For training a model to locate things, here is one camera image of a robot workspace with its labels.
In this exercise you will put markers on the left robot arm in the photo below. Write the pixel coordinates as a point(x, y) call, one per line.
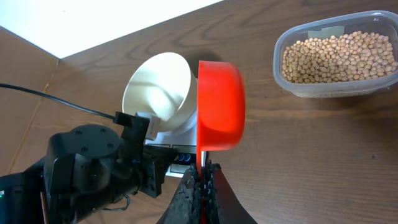
point(86, 170)

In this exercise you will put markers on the soybeans pile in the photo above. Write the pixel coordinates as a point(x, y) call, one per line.
point(347, 58)

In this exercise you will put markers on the clear plastic container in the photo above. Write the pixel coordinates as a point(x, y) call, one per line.
point(381, 22)

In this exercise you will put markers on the white bowl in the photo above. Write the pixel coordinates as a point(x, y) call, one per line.
point(165, 86)

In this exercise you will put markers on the white kitchen scale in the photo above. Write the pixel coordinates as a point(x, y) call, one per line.
point(184, 140)

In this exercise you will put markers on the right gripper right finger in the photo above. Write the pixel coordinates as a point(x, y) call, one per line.
point(220, 204)

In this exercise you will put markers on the red measuring scoop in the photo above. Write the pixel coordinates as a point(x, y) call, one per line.
point(220, 109)

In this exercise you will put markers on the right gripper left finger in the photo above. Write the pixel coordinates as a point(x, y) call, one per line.
point(185, 206)

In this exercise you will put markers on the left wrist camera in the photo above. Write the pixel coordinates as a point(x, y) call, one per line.
point(149, 124)

